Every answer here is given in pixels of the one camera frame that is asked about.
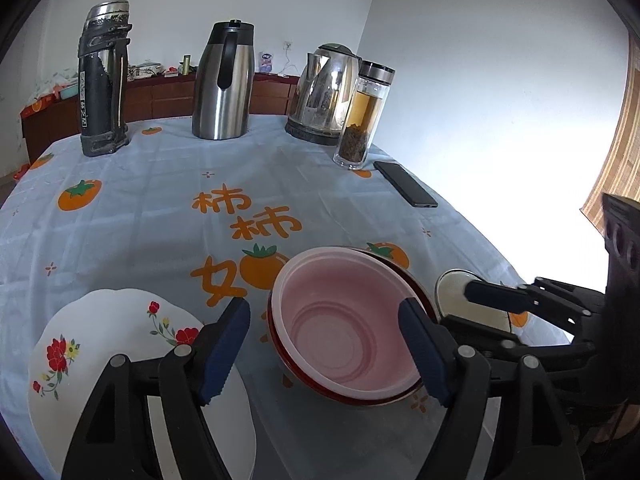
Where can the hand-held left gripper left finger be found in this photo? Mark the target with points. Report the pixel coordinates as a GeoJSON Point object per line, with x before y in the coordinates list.
{"type": "Point", "coordinates": [225, 350]}

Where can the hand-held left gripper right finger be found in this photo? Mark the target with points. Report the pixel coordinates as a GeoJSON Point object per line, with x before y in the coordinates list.
{"type": "Point", "coordinates": [425, 355]}

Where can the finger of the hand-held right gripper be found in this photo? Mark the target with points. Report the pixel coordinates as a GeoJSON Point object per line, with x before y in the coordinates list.
{"type": "Point", "coordinates": [525, 342]}
{"type": "Point", "coordinates": [495, 296]}

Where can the metal bowl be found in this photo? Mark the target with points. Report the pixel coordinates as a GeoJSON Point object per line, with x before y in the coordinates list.
{"type": "Point", "coordinates": [450, 300]}

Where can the red rimmed bowl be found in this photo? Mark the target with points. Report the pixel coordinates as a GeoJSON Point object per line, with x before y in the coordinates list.
{"type": "Point", "coordinates": [345, 398]}

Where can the white plate with red flowers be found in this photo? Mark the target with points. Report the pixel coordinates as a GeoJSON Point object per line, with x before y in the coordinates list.
{"type": "Point", "coordinates": [100, 320]}

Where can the black smartphone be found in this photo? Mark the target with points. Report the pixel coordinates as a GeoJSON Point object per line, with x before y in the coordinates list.
{"type": "Point", "coordinates": [405, 184]}

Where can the woven bamboo curtain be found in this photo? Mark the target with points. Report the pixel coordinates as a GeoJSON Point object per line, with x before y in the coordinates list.
{"type": "Point", "coordinates": [620, 160]}

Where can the persimmon print tablecloth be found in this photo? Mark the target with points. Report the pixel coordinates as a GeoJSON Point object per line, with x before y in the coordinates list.
{"type": "Point", "coordinates": [150, 185]}

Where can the glass tea bottle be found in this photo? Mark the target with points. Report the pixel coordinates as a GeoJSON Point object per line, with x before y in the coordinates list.
{"type": "Point", "coordinates": [357, 130]}

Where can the brown wooden cabinet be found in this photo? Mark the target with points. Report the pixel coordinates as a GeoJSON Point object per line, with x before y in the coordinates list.
{"type": "Point", "coordinates": [165, 100]}

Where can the steel electric kettle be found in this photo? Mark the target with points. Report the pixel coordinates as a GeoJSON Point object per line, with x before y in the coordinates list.
{"type": "Point", "coordinates": [320, 95]}

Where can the green can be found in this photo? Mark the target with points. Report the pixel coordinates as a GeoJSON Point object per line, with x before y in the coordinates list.
{"type": "Point", "coordinates": [187, 65]}

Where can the black vacuum flask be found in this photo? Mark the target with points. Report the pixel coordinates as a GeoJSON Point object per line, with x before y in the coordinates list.
{"type": "Point", "coordinates": [97, 90]}

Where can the white and blue packet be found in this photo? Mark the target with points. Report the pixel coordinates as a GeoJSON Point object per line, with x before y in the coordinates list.
{"type": "Point", "coordinates": [266, 62]}

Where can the green basin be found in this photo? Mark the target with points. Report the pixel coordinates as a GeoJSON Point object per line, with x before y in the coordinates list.
{"type": "Point", "coordinates": [67, 92]}

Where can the orange printed box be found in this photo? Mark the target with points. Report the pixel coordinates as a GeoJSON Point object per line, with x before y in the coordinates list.
{"type": "Point", "coordinates": [37, 106]}

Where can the floral cloth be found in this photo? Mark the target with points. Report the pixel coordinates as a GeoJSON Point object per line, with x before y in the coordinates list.
{"type": "Point", "coordinates": [55, 80]}

